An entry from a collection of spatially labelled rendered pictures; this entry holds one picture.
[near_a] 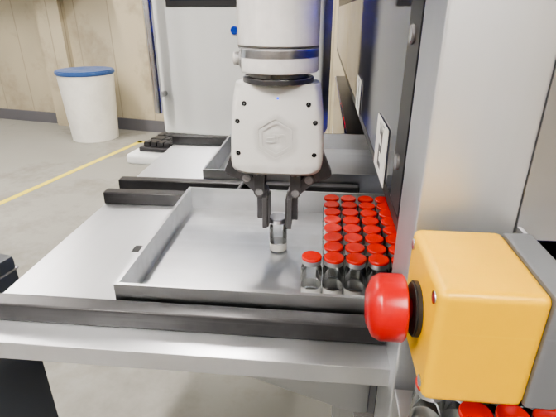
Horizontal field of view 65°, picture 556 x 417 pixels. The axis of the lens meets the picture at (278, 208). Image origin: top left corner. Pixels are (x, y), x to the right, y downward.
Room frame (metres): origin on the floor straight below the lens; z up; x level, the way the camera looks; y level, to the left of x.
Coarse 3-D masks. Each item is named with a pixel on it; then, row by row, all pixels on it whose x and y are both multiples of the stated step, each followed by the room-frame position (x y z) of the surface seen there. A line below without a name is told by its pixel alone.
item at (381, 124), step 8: (376, 128) 0.50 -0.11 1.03; (384, 128) 0.44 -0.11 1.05; (376, 136) 0.49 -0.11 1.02; (384, 136) 0.44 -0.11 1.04; (376, 144) 0.49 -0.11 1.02; (384, 144) 0.43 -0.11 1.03; (376, 152) 0.48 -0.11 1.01; (384, 152) 0.43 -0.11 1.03; (376, 160) 0.47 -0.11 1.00; (384, 160) 0.42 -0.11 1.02; (376, 168) 0.47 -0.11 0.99; (384, 168) 0.42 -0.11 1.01; (384, 176) 0.42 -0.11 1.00
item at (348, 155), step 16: (224, 144) 0.85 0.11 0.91; (336, 144) 0.93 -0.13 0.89; (352, 144) 0.92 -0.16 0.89; (224, 160) 0.85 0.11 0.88; (336, 160) 0.85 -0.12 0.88; (352, 160) 0.85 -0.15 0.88; (368, 160) 0.85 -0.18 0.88; (208, 176) 0.69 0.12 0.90; (224, 176) 0.69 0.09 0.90; (272, 176) 0.68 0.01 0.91; (288, 176) 0.68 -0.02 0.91; (336, 176) 0.67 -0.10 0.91; (352, 176) 0.67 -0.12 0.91; (368, 176) 0.67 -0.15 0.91; (368, 192) 0.67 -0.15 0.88
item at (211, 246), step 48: (192, 192) 0.61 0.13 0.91; (240, 192) 0.60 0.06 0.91; (336, 192) 0.59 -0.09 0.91; (192, 240) 0.51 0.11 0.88; (240, 240) 0.51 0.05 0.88; (288, 240) 0.51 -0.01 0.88; (144, 288) 0.35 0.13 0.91; (192, 288) 0.35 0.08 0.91; (240, 288) 0.40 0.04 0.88; (288, 288) 0.40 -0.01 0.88
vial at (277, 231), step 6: (270, 222) 0.48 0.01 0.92; (276, 222) 0.47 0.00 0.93; (282, 222) 0.47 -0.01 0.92; (270, 228) 0.48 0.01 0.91; (276, 228) 0.47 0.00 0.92; (282, 228) 0.47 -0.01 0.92; (270, 234) 0.48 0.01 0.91; (276, 234) 0.47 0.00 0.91; (282, 234) 0.47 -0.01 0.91; (270, 240) 0.48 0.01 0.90; (276, 240) 0.47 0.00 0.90; (282, 240) 0.47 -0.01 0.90; (270, 246) 0.48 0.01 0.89; (276, 246) 0.47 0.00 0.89; (282, 246) 0.47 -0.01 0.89
